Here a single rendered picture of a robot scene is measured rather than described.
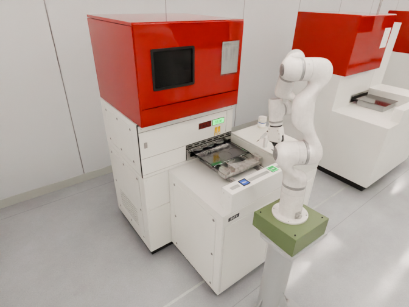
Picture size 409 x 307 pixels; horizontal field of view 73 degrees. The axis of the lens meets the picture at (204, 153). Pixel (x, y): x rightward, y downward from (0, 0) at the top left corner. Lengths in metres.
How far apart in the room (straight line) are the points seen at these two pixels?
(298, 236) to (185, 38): 1.26
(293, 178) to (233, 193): 0.38
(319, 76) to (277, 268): 1.10
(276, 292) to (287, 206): 0.66
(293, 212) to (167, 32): 1.20
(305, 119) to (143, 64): 0.92
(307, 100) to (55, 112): 2.52
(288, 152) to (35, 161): 2.67
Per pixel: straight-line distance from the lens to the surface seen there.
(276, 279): 1.88
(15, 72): 3.07
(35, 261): 2.83
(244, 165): 2.02
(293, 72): 1.28
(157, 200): 2.16
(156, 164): 1.98
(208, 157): 2.06
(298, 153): 1.36
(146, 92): 1.70
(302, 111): 1.33
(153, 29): 1.66
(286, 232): 1.48
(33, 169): 3.40
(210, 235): 1.87
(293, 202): 1.49
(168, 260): 2.51
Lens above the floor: 1.94
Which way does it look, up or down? 29 degrees down
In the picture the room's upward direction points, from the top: 1 degrees clockwise
